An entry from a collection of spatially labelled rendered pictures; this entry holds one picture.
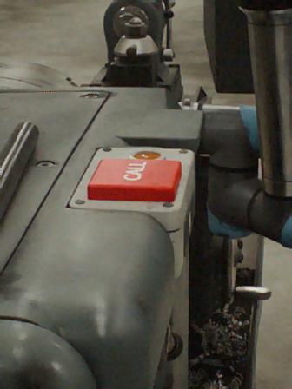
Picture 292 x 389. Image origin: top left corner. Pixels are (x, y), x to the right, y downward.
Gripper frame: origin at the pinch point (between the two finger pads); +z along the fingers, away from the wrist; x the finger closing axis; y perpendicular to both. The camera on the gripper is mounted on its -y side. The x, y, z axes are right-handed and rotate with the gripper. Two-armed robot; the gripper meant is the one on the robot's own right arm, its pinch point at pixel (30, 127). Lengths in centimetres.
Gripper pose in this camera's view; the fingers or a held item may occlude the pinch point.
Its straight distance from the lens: 152.7
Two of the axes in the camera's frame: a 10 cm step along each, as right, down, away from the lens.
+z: -9.9, -0.4, 1.1
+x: 0.0, -9.4, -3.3
